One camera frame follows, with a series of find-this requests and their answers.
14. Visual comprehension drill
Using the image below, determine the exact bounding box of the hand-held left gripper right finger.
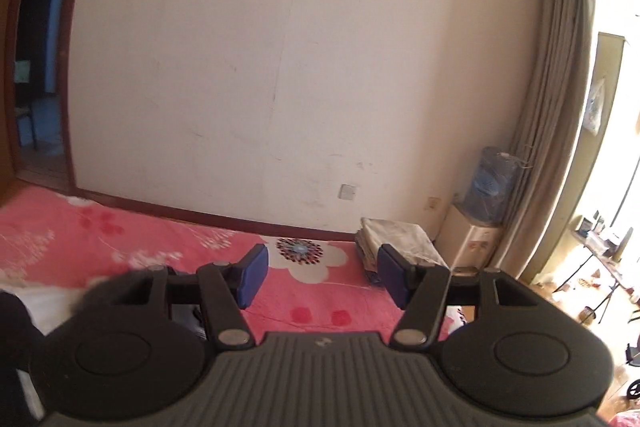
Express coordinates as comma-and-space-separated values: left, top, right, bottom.
376, 244, 543, 350

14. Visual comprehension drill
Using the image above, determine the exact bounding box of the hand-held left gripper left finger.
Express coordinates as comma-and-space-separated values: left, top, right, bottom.
112, 243, 271, 348

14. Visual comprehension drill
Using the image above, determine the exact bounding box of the folded tan clothes stack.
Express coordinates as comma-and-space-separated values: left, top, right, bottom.
355, 217, 452, 286

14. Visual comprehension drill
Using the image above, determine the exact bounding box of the white water dispenser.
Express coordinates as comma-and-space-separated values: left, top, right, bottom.
436, 202, 506, 271

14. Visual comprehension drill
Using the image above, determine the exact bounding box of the pink floral blanket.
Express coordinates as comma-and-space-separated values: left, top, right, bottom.
0, 184, 482, 344

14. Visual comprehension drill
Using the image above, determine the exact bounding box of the white cloth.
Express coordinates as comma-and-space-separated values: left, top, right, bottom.
0, 276, 101, 338

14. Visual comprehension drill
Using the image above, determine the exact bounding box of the cluttered side table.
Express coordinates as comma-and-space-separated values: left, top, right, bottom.
569, 206, 640, 324

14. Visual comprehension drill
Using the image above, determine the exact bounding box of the black garment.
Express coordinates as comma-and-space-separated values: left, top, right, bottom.
0, 288, 57, 427

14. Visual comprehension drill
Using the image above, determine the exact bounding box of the beige curtain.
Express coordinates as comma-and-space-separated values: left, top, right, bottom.
499, 0, 602, 281

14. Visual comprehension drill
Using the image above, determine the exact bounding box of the hanging plastic bag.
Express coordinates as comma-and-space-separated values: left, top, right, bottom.
581, 76, 609, 138

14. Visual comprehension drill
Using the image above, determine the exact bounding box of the wooden door frame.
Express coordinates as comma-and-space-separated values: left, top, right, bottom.
0, 0, 102, 188

